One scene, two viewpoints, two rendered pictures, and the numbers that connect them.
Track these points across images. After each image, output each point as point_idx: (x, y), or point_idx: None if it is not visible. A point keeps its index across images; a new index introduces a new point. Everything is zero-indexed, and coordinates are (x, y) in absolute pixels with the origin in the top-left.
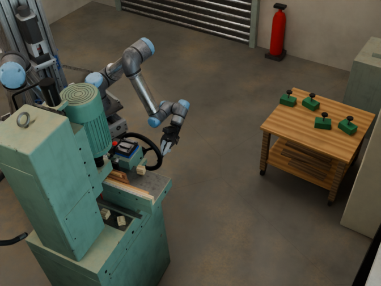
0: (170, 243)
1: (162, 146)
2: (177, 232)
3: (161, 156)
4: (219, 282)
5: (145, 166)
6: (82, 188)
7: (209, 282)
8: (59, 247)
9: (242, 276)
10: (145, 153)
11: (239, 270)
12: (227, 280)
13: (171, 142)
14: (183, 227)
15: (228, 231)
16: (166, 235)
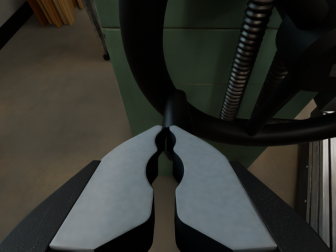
0: (157, 204)
1: (200, 156)
2: (156, 232)
3: (119, 22)
4: (64, 174)
5: (247, 122)
6: None
7: (78, 169)
8: None
9: (28, 199)
10: (286, 49)
11: (34, 206)
12: (53, 182)
13: (59, 240)
14: (150, 247)
15: None
16: (171, 217)
